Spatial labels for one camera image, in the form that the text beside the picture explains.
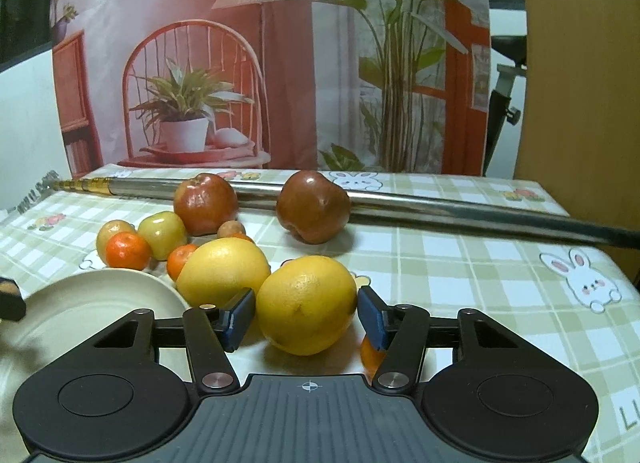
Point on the wooden board panel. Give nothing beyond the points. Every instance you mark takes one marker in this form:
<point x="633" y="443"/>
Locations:
<point x="580" y="134"/>

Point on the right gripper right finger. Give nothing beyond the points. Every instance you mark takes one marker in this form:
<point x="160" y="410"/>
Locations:
<point x="401" y="331"/>

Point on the small mandarin orange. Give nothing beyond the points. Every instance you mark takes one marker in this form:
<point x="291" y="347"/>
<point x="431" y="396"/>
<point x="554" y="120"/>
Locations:
<point x="177" y="259"/>
<point x="127" y="250"/>

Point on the dark red apple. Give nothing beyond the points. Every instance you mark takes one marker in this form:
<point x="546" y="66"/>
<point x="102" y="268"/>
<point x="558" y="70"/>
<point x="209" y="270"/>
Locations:
<point x="312" y="208"/>

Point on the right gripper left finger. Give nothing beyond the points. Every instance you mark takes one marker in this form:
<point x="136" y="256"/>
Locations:
<point x="210" y="333"/>

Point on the large yellow grapefruit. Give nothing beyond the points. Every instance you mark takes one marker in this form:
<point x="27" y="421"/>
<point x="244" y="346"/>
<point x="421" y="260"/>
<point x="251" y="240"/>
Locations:
<point x="306" y="305"/>

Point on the yellow green apple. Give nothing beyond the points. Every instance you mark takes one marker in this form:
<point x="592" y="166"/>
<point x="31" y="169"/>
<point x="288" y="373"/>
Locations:
<point x="164" y="232"/>

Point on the telescopic metal back scratcher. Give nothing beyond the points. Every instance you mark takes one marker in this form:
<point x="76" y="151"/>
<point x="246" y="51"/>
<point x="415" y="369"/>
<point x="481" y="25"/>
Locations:
<point x="389" y="208"/>

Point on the large orange tangerine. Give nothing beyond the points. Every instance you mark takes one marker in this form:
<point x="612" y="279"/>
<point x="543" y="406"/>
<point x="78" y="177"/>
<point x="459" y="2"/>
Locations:
<point x="371" y="358"/>

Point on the checkered bunny tablecloth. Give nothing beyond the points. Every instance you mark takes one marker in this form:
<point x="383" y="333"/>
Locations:
<point x="439" y="271"/>

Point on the printed room backdrop cloth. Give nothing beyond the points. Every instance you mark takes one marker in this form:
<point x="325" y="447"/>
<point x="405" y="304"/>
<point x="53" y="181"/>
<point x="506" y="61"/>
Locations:
<point x="356" y="85"/>

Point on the yellow orange round fruit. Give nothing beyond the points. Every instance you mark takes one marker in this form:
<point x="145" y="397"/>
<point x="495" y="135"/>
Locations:
<point x="113" y="227"/>

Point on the black stand with knob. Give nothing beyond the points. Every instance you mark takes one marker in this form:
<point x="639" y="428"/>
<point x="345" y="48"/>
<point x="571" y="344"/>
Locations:
<point x="514" y="48"/>

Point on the small brown longan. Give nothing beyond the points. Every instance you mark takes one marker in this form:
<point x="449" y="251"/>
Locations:
<point x="229" y="228"/>

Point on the cream round plate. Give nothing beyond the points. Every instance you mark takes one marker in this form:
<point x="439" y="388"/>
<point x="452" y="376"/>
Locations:
<point x="63" y="315"/>

